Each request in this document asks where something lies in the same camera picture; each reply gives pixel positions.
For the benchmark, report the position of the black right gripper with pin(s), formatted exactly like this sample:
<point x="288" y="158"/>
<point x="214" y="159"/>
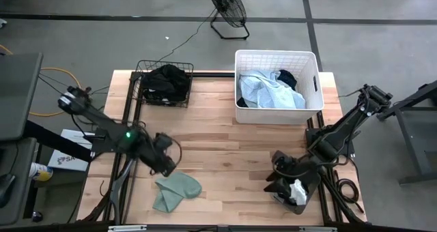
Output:
<point x="307" y="175"/>

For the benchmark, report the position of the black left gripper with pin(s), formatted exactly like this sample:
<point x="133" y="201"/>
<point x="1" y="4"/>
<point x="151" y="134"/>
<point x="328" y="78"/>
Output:
<point x="155" y="158"/>

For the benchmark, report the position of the white sock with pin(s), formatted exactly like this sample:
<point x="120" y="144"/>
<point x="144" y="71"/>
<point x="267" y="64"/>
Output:
<point x="298" y="192"/>

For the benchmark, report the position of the light blue shirt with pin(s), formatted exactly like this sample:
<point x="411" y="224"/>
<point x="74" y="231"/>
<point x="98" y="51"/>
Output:
<point x="269" y="92"/>

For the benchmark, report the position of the navy dotted shirt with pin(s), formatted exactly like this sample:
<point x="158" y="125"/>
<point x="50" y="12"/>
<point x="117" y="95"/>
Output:
<point x="286" y="78"/>

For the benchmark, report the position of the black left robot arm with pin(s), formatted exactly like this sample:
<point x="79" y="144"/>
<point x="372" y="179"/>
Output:
<point x="99" y="119"/>

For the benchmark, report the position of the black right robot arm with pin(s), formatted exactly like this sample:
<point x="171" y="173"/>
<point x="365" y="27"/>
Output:
<point x="345" y="129"/>

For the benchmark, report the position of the smoky translucent plastic bin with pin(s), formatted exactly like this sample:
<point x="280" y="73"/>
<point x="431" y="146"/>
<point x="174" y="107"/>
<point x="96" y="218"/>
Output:
<point x="300" y="209"/>

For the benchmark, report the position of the mint green cloth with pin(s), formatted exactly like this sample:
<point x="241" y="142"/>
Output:
<point x="177" y="191"/>

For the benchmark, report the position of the grey metal strut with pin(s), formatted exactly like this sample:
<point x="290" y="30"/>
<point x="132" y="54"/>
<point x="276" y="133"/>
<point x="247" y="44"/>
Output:
<point x="117" y="191"/>

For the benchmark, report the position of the white plastic laundry basket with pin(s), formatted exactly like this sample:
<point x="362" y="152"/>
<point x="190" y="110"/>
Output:
<point x="273" y="117"/>

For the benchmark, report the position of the white printed cardboard box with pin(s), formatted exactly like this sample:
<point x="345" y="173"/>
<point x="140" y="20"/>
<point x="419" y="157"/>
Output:
<point x="68" y="160"/>

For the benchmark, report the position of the black diagonal support bar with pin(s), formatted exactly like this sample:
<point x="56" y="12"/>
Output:
<point x="51" y="140"/>

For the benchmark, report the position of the white yellow spray can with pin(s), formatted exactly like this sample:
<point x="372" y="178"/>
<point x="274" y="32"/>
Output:
<point x="39" y="170"/>

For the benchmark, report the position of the dark grey side desk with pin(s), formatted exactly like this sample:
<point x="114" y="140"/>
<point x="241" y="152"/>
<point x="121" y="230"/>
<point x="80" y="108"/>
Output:
<point x="24" y="157"/>

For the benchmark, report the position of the small black round knob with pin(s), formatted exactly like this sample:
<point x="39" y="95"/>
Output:
<point x="37" y="217"/>

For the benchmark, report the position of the grey metal table stand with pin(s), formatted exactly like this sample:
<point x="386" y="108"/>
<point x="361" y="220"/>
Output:
<point x="409" y="150"/>

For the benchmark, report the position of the dark grey desk top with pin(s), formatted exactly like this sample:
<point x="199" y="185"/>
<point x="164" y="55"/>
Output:
<point x="17" y="95"/>

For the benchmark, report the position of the black floor fan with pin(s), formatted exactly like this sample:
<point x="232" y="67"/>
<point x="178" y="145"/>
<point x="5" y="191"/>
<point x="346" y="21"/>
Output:
<point x="227" y="3"/>

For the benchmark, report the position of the person's white shoe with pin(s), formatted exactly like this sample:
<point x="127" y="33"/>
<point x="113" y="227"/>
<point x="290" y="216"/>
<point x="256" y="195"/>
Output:
<point x="2" y="23"/>

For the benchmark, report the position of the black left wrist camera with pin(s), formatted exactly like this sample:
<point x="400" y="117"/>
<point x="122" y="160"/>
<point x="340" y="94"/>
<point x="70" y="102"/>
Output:
<point x="164" y="141"/>

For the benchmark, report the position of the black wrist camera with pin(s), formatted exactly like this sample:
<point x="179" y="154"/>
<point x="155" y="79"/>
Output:
<point x="282" y="161"/>
<point x="164" y="141"/>

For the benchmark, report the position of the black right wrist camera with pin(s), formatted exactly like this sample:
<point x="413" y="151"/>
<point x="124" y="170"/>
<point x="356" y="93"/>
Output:
<point x="282" y="161"/>

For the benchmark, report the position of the silver metal bracket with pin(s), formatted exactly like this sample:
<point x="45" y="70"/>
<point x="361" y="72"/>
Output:
<point x="317" y="229"/>
<point x="126" y="228"/>

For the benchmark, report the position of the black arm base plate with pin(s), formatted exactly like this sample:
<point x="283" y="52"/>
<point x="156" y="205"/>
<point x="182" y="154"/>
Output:
<point x="100" y="147"/>
<point x="312" y="136"/>

